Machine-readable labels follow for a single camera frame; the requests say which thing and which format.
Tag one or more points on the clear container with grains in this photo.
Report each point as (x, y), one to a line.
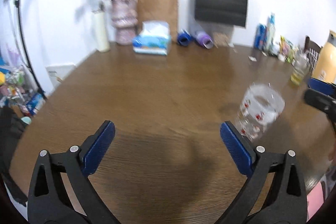
(222, 35)

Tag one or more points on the brown paper bag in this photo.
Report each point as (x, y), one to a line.
(161, 10)

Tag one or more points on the white paper scrap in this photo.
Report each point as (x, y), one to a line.
(252, 59)

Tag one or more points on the blue drink can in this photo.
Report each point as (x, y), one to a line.
(260, 37)

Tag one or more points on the yellow thermos jug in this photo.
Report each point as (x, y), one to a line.
(325, 69)

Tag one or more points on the glass with yellow liquid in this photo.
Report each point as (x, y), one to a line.
(300, 68)

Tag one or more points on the white box on floor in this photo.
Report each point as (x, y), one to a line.
(57, 74)

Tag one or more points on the white thermos bottle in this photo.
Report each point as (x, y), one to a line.
(100, 31)

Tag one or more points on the blue white bottle lying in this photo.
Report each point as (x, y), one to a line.
(184, 38)

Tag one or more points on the blue tissue box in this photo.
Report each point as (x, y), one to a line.
(154, 39)

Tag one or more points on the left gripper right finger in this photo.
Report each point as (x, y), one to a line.
(286, 200)

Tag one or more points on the snack packets pile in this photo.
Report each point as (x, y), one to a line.
(286, 51)

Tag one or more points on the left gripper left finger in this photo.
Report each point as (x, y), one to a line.
(60, 190)

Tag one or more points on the pink ceramic vase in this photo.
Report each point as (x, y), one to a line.
(124, 21)

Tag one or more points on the wire storage rack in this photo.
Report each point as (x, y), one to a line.
(17, 91)

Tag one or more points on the clear Santa print cup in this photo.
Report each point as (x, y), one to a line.
(259, 109)

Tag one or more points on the pink blanket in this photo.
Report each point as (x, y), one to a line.
(315, 200)

